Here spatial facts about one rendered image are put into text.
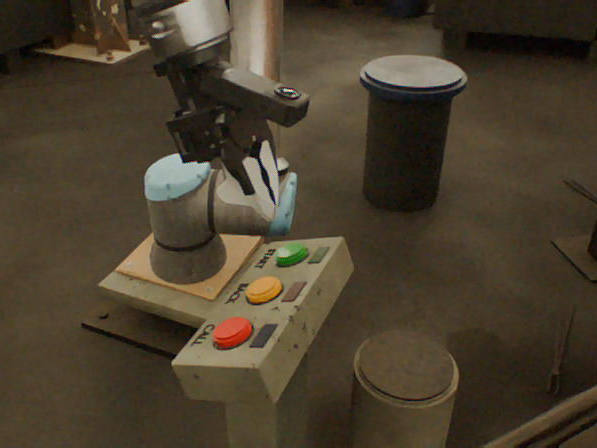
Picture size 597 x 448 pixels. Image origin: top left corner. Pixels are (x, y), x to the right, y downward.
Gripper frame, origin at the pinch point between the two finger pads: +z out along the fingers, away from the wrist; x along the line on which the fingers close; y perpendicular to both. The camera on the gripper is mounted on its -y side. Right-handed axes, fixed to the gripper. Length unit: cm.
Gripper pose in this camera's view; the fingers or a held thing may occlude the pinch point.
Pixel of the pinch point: (273, 209)
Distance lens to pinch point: 71.3
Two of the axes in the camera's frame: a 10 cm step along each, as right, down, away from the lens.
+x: -4.0, 4.9, -7.7
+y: -8.6, 0.9, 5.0
